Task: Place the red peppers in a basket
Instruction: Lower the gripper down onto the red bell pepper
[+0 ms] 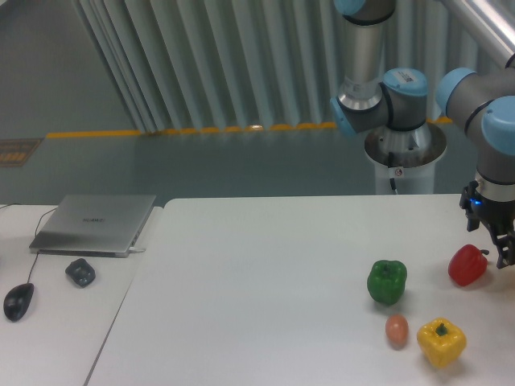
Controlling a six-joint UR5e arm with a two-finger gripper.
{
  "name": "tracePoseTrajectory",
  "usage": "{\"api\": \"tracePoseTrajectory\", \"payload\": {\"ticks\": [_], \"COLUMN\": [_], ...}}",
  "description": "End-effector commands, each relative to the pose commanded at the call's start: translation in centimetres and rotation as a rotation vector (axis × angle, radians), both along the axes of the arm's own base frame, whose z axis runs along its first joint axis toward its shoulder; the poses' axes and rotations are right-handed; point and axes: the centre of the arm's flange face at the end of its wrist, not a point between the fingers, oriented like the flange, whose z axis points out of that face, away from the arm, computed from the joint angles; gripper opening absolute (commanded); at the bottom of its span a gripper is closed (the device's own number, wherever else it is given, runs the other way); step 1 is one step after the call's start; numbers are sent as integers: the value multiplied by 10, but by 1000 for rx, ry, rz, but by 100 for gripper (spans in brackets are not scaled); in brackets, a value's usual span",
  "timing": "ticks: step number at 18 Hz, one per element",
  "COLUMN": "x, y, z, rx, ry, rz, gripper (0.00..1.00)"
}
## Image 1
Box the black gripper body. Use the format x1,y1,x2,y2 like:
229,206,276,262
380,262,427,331
459,181,514,235

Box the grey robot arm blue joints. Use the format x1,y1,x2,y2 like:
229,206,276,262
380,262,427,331
331,1,514,202

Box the red bell pepper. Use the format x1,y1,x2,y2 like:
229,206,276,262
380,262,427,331
447,244,489,286

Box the green bell pepper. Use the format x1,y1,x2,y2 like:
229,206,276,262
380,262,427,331
367,260,407,306

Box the yellow floor marking tape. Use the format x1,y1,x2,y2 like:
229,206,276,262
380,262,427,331
45,117,455,139

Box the yellow bell pepper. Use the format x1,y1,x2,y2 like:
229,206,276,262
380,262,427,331
416,318,468,368

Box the brown egg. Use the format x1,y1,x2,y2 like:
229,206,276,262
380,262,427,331
385,314,409,349

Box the white vertical slat curtain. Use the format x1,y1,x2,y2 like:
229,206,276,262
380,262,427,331
72,0,515,133

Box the silver closed laptop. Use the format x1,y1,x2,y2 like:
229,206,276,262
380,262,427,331
29,195,155,257

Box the small black plastic part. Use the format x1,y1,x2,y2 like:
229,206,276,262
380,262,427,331
65,258,96,288

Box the black computer mouse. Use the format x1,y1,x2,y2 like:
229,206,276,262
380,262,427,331
3,282,35,322

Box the brown floor sign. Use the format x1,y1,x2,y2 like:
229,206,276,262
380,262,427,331
0,138,43,167

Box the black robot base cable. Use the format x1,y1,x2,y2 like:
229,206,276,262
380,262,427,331
386,150,399,195

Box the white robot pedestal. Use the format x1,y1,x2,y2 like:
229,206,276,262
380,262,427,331
365,123,447,195

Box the black mouse cable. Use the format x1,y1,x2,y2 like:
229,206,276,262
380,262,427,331
0,203,61,285

